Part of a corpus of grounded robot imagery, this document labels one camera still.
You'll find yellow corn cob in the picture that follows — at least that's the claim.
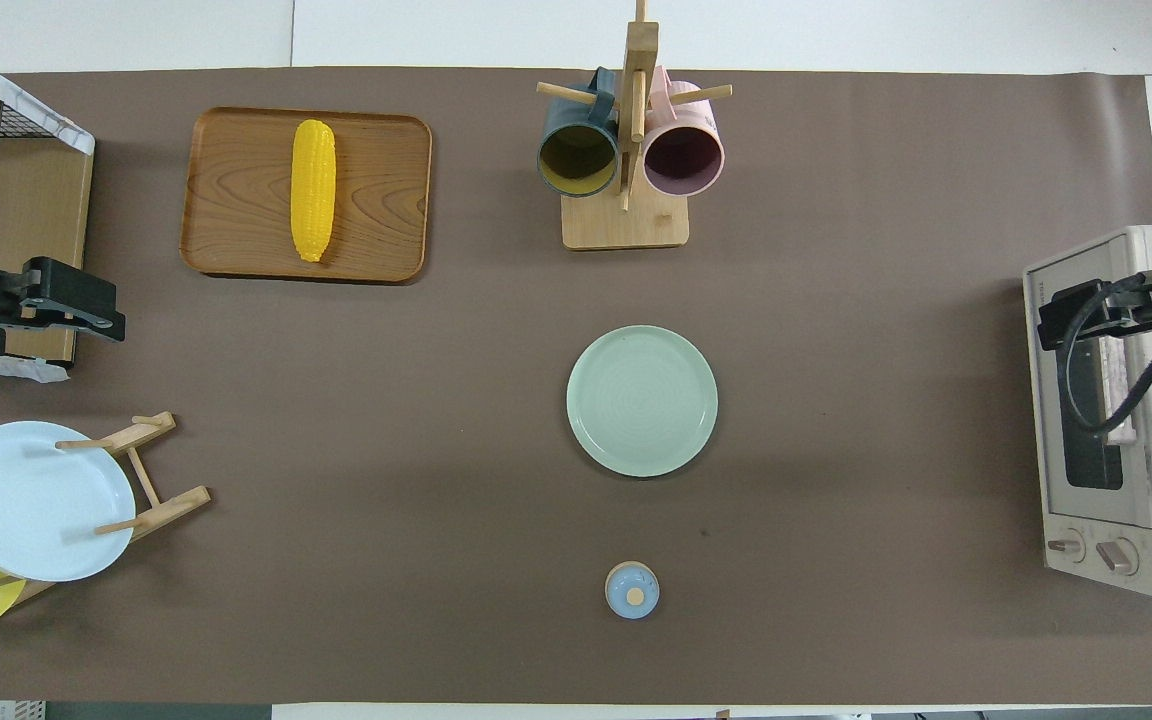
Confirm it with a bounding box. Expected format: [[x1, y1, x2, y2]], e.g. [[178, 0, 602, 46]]
[[291, 119, 337, 264]]

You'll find pale green plate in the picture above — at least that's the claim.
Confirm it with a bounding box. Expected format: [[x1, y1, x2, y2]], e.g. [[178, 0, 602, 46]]
[[566, 325, 719, 478]]

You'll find wooden two-tier shelf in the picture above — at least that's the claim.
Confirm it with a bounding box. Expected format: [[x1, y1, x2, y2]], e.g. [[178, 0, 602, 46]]
[[0, 80, 95, 363]]

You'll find light blue plate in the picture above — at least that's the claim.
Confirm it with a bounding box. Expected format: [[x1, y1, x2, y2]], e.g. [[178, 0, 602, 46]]
[[0, 421, 137, 583]]

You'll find wooden plate rack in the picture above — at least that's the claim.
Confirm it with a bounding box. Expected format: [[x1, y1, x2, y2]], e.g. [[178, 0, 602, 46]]
[[0, 412, 212, 601]]

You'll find wooden serving tray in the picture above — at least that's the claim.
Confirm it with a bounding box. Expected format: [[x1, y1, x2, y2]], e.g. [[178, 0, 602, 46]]
[[180, 107, 434, 285]]

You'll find brown table mat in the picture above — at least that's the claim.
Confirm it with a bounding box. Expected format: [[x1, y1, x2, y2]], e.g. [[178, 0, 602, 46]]
[[0, 67, 1152, 706]]

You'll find pink mug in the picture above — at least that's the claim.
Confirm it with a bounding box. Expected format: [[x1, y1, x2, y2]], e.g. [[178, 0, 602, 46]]
[[642, 66, 726, 197]]

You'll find wooden mug tree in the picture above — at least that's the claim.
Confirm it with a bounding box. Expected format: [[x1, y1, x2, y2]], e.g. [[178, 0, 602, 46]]
[[536, 0, 734, 251]]

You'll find dark blue mug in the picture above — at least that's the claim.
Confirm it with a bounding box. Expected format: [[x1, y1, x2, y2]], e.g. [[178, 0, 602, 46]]
[[537, 68, 620, 198]]

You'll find blue call bell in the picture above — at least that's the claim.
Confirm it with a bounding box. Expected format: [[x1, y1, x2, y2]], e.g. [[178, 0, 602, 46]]
[[605, 561, 661, 620]]

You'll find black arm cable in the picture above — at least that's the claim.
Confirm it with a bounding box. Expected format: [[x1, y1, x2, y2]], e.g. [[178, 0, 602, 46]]
[[1066, 285, 1152, 437]]

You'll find black wire basket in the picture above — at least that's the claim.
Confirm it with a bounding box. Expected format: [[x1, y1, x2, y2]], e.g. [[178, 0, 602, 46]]
[[0, 60, 72, 141]]

